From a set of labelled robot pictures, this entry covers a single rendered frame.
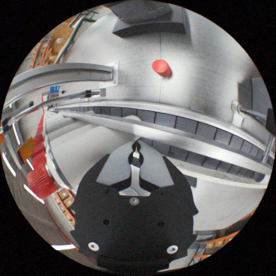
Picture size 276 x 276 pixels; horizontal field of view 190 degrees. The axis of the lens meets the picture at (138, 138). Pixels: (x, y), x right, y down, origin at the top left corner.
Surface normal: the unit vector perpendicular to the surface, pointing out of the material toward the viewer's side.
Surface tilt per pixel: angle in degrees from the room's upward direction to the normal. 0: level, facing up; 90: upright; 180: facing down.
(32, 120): 90
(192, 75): 0
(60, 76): 90
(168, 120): 0
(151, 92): 0
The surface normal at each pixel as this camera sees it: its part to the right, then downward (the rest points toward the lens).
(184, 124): -0.50, 0.37
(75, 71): 0.86, 0.26
